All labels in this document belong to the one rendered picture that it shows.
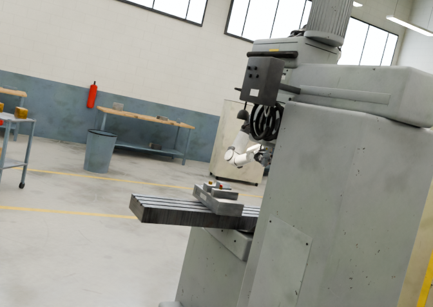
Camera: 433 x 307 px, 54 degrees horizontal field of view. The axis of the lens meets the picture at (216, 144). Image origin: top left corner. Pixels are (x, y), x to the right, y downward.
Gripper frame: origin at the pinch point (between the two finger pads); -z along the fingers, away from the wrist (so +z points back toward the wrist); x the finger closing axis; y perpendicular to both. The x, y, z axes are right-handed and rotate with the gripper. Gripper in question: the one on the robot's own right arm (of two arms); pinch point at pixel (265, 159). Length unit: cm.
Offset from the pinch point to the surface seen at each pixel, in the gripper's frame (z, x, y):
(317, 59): -22, 10, -57
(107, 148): 436, -174, 89
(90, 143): 433, -201, 86
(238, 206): -21.9, -11.5, 24.8
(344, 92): -59, 16, -42
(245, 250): -30, -4, 44
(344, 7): -30, 14, -83
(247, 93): -40, -22, -33
